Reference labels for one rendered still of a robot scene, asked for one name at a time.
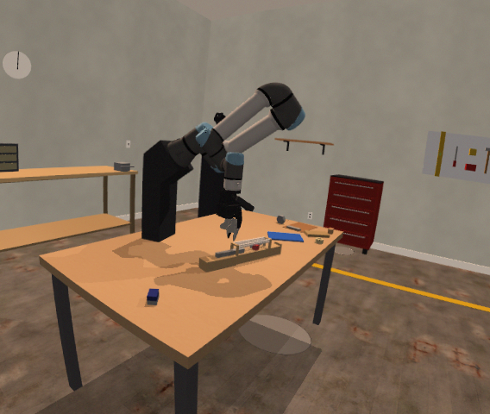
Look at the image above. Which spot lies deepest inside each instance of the tan wooden board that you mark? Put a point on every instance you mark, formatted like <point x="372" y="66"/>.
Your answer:
<point x="324" y="234"/>

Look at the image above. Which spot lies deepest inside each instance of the brown clipboard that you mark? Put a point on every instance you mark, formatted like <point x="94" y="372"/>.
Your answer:
<point x="300" y="227"/>

